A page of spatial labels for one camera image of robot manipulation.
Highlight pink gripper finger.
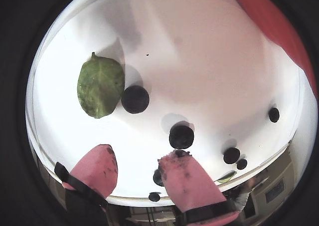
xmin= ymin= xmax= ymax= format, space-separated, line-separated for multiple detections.
xmin=159 ymin=150 xmax=239 ymax=226
xmin=54 ymin=144 xmax=118 ymax=226

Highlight red collapsible cup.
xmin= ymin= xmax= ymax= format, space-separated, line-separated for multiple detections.
xmin=230 ymin=0 xmax=319 ymax=99

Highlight small green leaf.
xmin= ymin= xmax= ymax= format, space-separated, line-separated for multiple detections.
xmin=215 ymin=170 xmax=237 ymax=184

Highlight large green leaf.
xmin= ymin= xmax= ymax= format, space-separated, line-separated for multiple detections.
xmin=76 ymin=52 xmax=126 ymax=119

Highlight white mat sheet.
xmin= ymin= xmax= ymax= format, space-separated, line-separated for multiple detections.
xmin=26 ymin=0 xmax=315 ymax=202

